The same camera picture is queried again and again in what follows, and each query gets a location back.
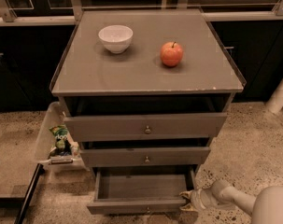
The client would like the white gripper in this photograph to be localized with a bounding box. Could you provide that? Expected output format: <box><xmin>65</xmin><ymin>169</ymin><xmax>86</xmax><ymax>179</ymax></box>
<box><xmin>179</xmin><ymin>189</ymin><xmax>213</xmax><ymax>212</ymax></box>

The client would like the grey bottom drawer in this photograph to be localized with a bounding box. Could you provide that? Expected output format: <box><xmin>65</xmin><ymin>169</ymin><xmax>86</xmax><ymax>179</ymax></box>
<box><xmin>87</xmin><ymin>165</ymin><xmax>196</xmax><ymax>215</ymax></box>

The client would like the grey drawer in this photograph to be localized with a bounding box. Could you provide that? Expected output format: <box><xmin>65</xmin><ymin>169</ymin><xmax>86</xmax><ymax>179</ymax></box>
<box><xmin>87</xmin><ymin>165</ymin><xmax>196</xmax><ymax>215</ymax></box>
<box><xmin>64</xmin><ymin>113</ymin><xmax>227</xmax><ymax>142</ymax></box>
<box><xmin>80</xmin><ymin>147</ymin><xmax>210</xmax><ymax>167</ymax></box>

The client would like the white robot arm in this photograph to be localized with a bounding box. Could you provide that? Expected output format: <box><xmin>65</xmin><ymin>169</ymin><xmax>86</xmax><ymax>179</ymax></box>
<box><xmin>179</xmin><ymin>180</ymin><xmax>283</xmax><ymax>224</ymax></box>

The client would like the grey middle drawer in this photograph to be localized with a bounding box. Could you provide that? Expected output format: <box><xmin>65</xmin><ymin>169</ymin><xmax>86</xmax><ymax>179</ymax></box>
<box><xmin>80</xmin><ymin>147</ymin><xmax>210</xmax><ymax>167</ymax></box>

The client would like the grey top drawer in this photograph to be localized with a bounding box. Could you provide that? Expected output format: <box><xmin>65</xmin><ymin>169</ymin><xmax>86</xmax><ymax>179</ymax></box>
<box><xmin>64</xmin><ymin>113</ymin><xmax>227</xmax><ymax>142</ymax></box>

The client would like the grey drawer cabinet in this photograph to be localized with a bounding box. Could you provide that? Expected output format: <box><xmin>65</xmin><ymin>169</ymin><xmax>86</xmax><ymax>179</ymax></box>
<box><xmin>49</xmin><ymin>8</ymin><xmax>247</xmax><ymax>187</ymax></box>

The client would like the green snack bag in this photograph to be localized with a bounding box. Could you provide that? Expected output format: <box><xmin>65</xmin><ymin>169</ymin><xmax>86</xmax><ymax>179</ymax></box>
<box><xmin>50</xmin><ymin>124</ymin><xmax>71</xmax><ymax>157</ymax></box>

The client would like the white pole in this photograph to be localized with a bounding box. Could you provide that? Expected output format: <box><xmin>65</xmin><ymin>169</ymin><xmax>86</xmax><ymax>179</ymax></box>
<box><xmin>266</xmin><ymin>79</ymin><xmax>283</xmax><ymax>114</ymax></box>

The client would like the clear plastic bin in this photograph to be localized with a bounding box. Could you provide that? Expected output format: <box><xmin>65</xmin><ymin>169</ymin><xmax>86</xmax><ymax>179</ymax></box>
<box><xmin>35</xmin><ymin>102</ymin><xmax>85</xmax><ymax>172</ymax></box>

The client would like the red apple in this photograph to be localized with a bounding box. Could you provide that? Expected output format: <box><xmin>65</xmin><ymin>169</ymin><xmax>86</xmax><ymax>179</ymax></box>
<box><xmin>160</xmin><ymin>41</ymin><xmax>184</xmax><ymax>67</ymax></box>

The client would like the white ceramic bowl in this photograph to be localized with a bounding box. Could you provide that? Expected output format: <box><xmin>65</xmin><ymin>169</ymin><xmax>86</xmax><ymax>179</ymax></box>
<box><xmin>98</xmin><ymin>25</ymin><xmax>134</xmax><ymax>54</ymax></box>

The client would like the white metal railing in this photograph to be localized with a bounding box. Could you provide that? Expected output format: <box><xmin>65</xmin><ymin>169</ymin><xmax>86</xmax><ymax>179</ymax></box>
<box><xmin>0</xmin><ymin>0</ymin><xmax>283</xmax><ymax>26</ymax></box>

